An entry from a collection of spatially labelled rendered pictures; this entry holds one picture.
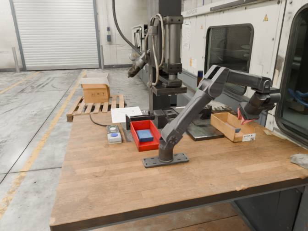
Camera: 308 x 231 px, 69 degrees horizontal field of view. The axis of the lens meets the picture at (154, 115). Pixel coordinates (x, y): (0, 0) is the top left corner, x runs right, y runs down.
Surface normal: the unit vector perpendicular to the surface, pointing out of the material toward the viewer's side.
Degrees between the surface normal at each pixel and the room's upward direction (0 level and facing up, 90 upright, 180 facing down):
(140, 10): 90
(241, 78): 87
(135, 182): 0
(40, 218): 0
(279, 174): 0
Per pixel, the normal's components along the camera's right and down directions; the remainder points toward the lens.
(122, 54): 0.18, 0.33
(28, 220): -0.01, -0.94
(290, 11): -0.98, 0.07
